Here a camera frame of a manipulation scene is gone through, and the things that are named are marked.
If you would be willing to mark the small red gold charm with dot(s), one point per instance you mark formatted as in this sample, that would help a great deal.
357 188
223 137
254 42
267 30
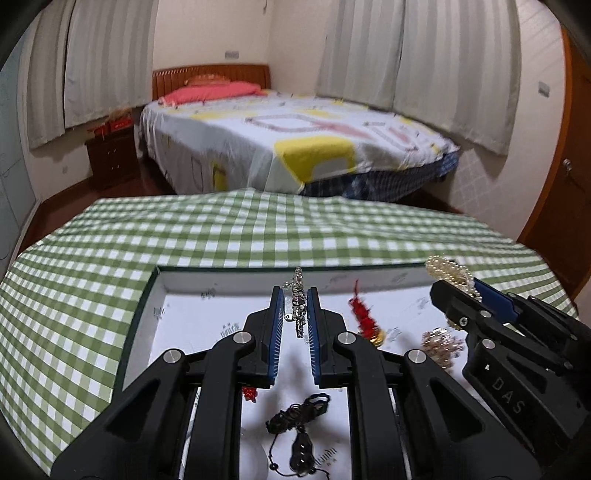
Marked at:
250 393

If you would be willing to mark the dark wooden nightstand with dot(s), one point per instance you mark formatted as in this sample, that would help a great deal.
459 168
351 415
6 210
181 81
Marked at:
113 157

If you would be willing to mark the pink pillow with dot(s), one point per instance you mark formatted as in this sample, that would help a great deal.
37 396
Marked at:
207 92

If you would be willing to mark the wooden door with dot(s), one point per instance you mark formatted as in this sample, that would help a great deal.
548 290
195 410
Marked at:
570 221

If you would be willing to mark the bed with patterned cover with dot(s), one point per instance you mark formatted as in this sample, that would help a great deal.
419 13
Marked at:
286 134

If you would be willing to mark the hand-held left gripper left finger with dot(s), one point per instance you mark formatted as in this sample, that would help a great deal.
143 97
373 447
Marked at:
276 337

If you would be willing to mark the white curtain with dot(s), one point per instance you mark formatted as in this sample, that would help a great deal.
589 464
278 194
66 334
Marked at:
48 78
360 50
108 60
457 69

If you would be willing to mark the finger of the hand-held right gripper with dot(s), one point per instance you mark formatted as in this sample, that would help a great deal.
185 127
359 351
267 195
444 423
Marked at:
496 300
457 304

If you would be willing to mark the red gift box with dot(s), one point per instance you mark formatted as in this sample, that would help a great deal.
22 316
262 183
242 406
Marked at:
119 124
102 132

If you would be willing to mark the green checked tablecloth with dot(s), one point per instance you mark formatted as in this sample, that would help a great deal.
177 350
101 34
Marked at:
92 258

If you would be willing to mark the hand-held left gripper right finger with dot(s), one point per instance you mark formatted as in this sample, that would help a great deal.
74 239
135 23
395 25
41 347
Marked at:
314 337

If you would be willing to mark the red knot tassel charm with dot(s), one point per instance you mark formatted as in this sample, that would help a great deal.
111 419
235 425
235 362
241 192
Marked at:
364 318

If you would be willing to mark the wall switch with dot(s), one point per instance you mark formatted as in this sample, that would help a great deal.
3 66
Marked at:
544 88

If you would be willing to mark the wooden headboard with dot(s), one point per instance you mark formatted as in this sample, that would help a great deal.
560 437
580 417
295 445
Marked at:
217 70

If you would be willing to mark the grey sliding wardrobe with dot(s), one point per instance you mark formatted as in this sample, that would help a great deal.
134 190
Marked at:
14 161

